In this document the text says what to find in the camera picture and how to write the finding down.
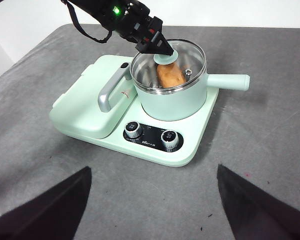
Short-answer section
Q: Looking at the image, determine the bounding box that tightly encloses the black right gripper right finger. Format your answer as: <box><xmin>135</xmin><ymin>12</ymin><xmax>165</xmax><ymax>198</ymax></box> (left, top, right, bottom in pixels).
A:
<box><xmin>216</xmin><ymin>163</ymin><xmax>300</xmax><ymax>240</ymax></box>

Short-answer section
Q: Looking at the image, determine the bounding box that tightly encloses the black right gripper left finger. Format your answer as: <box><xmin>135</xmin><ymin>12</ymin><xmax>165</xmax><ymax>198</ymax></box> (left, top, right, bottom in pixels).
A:
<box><xmin>0</xmin><ymin>165</ymin><xmax>93</xmax><ymax>240</ymax></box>

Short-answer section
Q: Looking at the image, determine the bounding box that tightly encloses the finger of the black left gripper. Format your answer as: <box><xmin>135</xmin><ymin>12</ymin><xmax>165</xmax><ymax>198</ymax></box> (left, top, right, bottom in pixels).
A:
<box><xmin>152</xmin><ymin>31</ymin><xmax>175</xmax><ymax>56</ymax></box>
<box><xmin>142</xmin><ymin>37</ymin><xmax>173</xmax><ymax>57</ymax></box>

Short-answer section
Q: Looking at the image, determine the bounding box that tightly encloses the glass pot lid green knob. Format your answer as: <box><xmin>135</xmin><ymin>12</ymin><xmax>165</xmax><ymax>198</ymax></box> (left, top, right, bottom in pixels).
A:
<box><xmin>129</xmin><ymin>39</ymin><xmax>207</xmax><ymax>95</ymax></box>

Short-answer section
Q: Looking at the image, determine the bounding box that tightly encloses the brown potato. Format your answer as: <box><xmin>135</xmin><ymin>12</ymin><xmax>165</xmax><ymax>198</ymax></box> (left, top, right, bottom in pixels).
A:
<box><xmin>156</xmin><ymin>62</ymin><xmax>189</xmax><ymax>89</ymax></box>

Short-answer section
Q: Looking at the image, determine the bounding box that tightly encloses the green hinged griddle lid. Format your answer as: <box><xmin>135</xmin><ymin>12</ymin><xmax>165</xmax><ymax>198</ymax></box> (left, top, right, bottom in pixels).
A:
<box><xmin>48</xmin><ymin>54</ymin><xmax>139</xmax><ymax>140</ymax></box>

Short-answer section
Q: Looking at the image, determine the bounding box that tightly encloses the silver control knob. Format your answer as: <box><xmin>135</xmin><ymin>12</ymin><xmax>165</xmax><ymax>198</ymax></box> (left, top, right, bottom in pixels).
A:
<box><xmin>124</xmin><ymin>121</ymin><xmax>144</xmax><ymax>139</ymax></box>
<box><xmin>160</xmin><ymin>129</ymin><xmax>180</xmax><ymax>151</ymax></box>

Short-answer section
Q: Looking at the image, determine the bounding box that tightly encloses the black control panel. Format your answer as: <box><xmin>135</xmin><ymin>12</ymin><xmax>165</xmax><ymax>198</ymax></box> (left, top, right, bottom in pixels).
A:
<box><xmin>122</xmin><ymin>121</ymin><xmax>184</xmax><ymax>153</ymax></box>

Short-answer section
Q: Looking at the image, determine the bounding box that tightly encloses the green breakfast maker base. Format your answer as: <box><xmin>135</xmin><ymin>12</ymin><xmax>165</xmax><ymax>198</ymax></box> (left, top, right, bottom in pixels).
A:
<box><xmin>48</xmin><ymin>54</ymin><xmax>220</xmax><ymax>168</ymax></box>

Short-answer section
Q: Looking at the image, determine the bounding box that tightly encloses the green pot with handle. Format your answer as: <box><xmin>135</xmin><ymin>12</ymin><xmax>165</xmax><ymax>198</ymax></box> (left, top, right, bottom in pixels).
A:
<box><xmin>129</xmin><ymin>39</ymin><xmax>251</xmax><ymax>122</ymax></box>

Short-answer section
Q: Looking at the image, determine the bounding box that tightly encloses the silver griddle lid handle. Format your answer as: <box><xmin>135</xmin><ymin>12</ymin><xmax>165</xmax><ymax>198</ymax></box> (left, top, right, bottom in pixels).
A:
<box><xmin>97</xmin><ymin>67</ymin><xmax>130</xmax><ymax>114</ymax></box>

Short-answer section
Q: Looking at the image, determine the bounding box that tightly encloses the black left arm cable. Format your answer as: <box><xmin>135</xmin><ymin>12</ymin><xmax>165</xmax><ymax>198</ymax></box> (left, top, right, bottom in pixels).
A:
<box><xmin>65</xmin><ymin>0</ymin><xmax>114</xmax><ymax>44</ymax></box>

